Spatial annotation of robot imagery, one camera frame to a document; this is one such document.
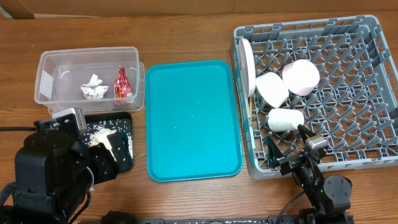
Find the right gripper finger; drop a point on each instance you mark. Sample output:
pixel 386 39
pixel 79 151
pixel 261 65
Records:
pixel 274 153
pixel 306 135

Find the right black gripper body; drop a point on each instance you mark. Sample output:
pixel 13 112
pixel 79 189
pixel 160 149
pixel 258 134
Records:
pixel 306 175

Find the white cup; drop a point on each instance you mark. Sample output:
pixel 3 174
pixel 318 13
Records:
pixel 280 119

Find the white bowl with green rim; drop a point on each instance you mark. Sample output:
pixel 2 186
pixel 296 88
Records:
pixel 272 89

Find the pink-rimmed white bowl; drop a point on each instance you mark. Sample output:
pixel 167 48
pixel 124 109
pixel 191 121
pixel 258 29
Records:
pixel 301 77

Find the wooden chopstick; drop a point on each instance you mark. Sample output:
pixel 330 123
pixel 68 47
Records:
pixel 250 109

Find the white plate with peanut shells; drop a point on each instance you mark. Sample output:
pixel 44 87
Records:
pixel 247 66

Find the red snack wrapper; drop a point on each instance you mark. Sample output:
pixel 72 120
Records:
pixel 122 86

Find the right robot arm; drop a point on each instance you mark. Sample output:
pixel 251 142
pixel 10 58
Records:
pixel 329 196

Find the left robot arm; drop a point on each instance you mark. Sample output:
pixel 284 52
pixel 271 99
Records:
pixel 54 174

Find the grey dishwasher rack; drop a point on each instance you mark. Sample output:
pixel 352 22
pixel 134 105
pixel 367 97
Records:
pixel 354 105

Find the teal serving tray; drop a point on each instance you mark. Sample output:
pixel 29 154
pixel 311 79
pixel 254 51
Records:
pixel 192 127

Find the black plastic tray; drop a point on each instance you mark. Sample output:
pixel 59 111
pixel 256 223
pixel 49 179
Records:
pixel 105 165

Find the spilled rice and peanut shells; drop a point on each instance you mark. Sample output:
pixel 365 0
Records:
pixel 98 132

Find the clear plastic storage bin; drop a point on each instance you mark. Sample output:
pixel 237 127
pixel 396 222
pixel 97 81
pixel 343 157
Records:
pixel 61 73

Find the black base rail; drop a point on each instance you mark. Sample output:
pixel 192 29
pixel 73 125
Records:
pixel 268 220

